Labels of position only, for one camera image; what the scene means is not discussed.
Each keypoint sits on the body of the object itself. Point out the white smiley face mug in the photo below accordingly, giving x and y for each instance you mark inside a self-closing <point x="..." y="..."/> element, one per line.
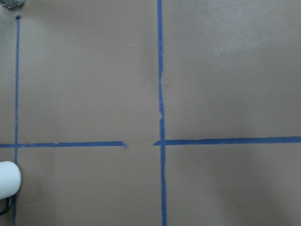
<point x="10" y="183"/>

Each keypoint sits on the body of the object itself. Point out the aluminium frame post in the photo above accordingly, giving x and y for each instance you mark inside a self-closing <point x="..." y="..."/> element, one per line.
<point x="11" y="4"/>

